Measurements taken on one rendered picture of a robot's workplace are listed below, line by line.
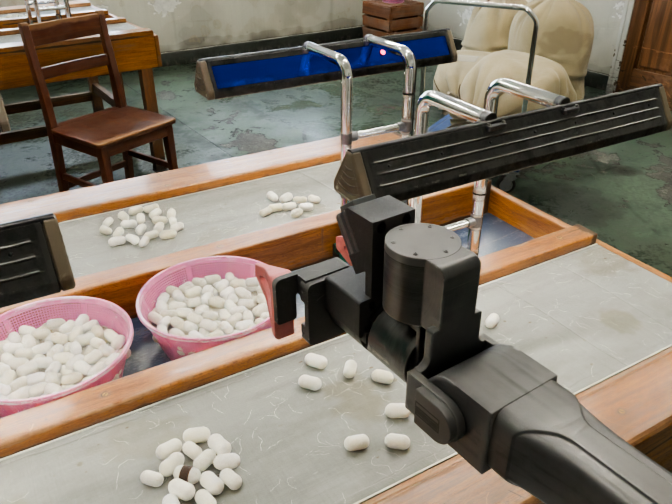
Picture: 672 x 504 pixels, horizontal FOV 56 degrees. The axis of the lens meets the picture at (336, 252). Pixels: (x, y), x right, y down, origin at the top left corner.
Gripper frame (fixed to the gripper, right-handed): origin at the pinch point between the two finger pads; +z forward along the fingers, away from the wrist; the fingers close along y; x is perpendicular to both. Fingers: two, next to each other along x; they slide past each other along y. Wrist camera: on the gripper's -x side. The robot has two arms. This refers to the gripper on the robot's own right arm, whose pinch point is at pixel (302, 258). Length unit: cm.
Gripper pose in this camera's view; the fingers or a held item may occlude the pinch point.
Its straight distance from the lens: 64.3
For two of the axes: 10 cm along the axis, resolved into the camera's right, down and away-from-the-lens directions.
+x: 0.1, 8.7, 4.9
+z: -5.7, -4.0, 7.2
